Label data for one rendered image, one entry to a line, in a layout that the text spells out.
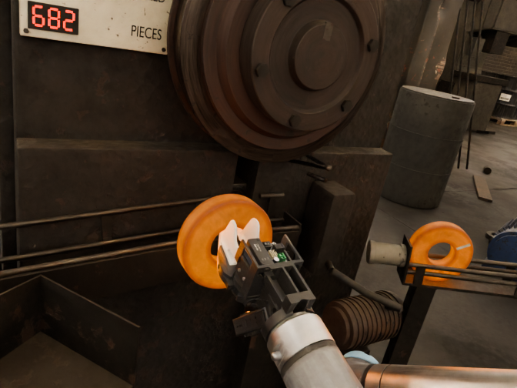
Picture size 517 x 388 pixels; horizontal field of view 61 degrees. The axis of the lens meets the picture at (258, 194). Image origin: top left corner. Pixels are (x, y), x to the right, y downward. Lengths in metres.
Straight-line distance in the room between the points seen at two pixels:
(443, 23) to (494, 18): 3.59
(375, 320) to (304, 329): 0.68
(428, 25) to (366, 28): 4.45
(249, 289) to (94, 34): 0.56
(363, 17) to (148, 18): 0.40
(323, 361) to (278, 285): 0.11
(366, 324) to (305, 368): 0.68
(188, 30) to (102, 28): 0.18
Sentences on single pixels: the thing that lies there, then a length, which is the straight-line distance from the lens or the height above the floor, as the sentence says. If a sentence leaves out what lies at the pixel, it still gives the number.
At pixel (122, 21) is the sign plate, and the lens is 0.91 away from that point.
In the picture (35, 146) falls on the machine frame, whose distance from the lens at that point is 0.90.
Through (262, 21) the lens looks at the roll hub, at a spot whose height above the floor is 1.16.
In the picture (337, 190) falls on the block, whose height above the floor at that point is 0.80.
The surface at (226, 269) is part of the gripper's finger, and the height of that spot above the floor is 0.83.
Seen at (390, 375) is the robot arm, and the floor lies 0.77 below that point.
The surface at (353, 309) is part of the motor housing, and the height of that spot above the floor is 0.53.
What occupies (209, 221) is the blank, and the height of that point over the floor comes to 0.87.
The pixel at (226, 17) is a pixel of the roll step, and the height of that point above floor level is 1.15.
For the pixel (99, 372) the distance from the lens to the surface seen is 0.78.
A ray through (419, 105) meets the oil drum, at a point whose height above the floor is 0.79.
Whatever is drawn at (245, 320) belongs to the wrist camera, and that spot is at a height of 0.77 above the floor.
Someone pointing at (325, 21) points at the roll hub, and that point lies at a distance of 0.83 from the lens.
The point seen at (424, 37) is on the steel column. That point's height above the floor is 1.31.
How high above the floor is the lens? 1.16
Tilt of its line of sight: 21 degrees down
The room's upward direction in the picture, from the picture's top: 11 degrees clockwise
